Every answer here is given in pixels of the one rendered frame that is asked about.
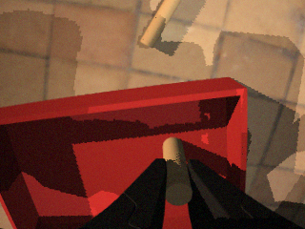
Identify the tan wooden rod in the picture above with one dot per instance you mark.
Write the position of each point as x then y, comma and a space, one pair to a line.
159, 22

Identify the tan cylindrical pin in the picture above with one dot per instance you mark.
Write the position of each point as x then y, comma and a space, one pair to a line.
178, 189

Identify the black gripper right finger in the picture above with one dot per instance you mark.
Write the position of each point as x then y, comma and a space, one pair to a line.
218, 204

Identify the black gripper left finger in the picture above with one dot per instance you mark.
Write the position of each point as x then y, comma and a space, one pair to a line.
142, 204

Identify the red tray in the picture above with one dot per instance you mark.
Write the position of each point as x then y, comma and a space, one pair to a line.
59, 173

